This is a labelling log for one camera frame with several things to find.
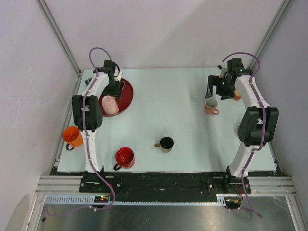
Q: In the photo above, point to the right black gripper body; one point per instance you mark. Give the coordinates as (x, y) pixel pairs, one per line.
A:
(224, 88)

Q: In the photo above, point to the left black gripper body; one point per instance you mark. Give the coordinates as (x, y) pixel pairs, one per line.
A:
(112, 89)

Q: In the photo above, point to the light pink tall mug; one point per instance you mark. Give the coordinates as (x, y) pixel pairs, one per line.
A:
(110, 105)

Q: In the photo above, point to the small orange mug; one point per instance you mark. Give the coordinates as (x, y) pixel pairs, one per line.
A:
(237, 95)

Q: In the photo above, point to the small pink mug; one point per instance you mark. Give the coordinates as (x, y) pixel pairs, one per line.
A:
(211, 106)

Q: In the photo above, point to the large orange mug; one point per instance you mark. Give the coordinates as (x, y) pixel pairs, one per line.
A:
(73, 138)

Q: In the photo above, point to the red mug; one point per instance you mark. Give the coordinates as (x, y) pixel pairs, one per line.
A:
(124, 158)

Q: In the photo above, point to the brown speckled mug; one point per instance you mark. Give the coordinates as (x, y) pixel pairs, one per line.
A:
(166, 144)

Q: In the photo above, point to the dark green mug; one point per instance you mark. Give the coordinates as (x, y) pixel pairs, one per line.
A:
(88, 81)

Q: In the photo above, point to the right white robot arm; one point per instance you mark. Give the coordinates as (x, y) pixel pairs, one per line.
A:
(256, 128)

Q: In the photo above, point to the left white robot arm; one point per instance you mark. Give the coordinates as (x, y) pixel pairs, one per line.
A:
(87, 114)

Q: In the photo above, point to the red round tray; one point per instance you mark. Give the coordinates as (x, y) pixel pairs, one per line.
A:
(125, 100)

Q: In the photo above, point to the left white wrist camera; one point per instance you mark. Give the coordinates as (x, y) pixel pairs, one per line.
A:
(119, 76)

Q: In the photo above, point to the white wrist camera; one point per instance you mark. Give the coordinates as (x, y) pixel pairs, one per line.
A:
(223, 69)
(119, 76)

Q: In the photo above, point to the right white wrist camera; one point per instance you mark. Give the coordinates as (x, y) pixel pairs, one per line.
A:
(223, 69)

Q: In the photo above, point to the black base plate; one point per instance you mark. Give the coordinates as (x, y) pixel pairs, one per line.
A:
(164, 187)

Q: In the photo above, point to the grey cable duct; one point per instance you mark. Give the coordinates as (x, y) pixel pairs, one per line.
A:
(96, 200)

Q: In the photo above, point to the aluminium frame rail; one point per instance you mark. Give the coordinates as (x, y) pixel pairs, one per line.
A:
(58, 185)

